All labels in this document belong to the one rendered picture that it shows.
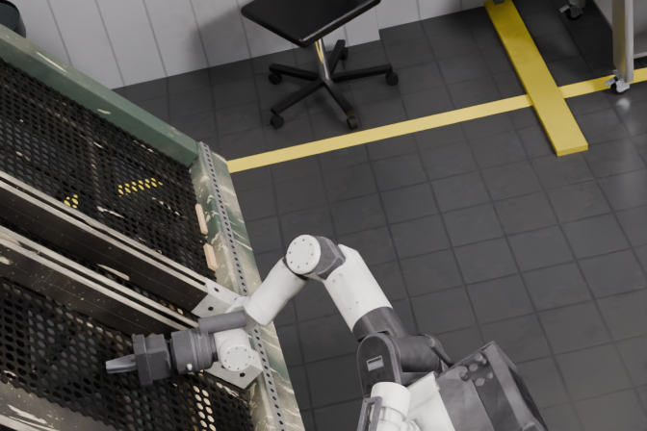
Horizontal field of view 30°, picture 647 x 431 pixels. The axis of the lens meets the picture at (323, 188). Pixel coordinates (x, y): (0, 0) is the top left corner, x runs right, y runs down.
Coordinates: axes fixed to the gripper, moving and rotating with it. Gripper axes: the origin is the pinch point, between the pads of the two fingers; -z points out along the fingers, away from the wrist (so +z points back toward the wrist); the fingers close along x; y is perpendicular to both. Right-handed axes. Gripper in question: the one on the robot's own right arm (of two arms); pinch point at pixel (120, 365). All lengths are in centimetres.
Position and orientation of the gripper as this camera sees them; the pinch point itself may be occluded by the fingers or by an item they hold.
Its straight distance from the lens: 251.0
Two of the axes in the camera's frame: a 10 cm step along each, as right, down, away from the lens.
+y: 2.3, 5.9, -7.8
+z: 9.7, -1.8, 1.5
